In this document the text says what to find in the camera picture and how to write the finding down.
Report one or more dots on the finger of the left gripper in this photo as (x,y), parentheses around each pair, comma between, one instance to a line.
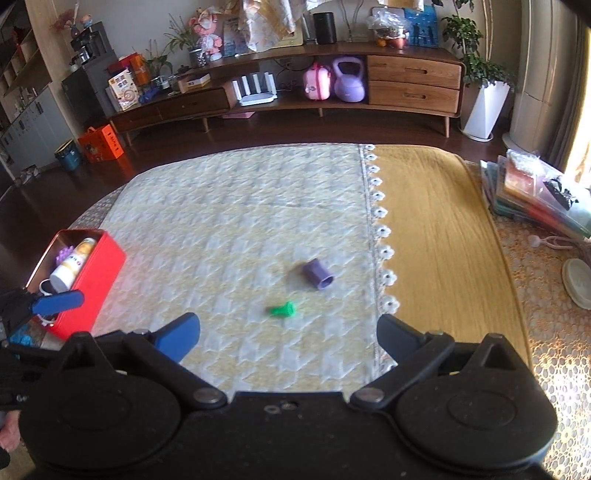
(20,305)

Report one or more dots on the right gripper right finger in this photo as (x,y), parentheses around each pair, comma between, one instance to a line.
(467,405)

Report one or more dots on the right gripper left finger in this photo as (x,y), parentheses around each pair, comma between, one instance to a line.
(116,401)

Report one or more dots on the white yellow cylindrical bottle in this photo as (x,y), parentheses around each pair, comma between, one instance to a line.
(63,276)

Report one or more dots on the white frame sunglasses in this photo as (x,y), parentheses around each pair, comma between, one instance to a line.
(47,290)

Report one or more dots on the person's left hand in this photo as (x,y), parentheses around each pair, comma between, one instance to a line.
(10,437)

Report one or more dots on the purple spiky sheep toy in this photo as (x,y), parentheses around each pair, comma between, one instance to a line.
(63,254)

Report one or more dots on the red metal tin box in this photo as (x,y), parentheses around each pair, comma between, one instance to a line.
(94,281)

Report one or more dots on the mustard yellow cloth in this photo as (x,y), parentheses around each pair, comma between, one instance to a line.
(452,273)

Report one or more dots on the dark blue trash bin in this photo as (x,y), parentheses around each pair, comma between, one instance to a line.
(68,155)

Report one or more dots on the orange gift box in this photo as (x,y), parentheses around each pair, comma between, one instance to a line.
(100,144)

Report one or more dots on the green plastic small toy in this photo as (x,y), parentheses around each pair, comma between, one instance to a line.
(287,310)

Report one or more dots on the purple small cup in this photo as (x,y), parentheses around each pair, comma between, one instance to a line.
(317,274)

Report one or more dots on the cream quilted table mat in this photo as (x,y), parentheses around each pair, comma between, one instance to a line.
(226,236)

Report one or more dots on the stack of plastic folders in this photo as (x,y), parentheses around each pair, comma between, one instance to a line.
(524,187)

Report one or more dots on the black mini fridge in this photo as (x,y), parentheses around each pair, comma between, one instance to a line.
(87,91)

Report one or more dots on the yellow white snack box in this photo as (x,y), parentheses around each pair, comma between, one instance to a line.
(124,90)

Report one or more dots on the white planter with tree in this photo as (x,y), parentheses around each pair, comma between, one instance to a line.
(489,83)

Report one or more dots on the white wifi router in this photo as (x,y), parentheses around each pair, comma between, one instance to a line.
(255,89)

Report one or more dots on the pink plush doll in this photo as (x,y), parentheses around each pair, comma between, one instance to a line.
(204,25)

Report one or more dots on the purple kettlebell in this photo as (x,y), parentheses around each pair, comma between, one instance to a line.
(349,87)

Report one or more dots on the wooden TV cabinet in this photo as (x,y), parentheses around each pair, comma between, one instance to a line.
(410,80)

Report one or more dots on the pink small suitcase toy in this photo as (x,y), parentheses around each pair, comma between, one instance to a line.
(317,82)

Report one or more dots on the blue picture card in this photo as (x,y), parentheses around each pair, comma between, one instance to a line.
(423,27)

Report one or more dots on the plastic bag of fruit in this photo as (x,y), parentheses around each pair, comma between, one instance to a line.
(390,27)

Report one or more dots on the black cylindrical speaker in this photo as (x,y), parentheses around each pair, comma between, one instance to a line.
(325,31)

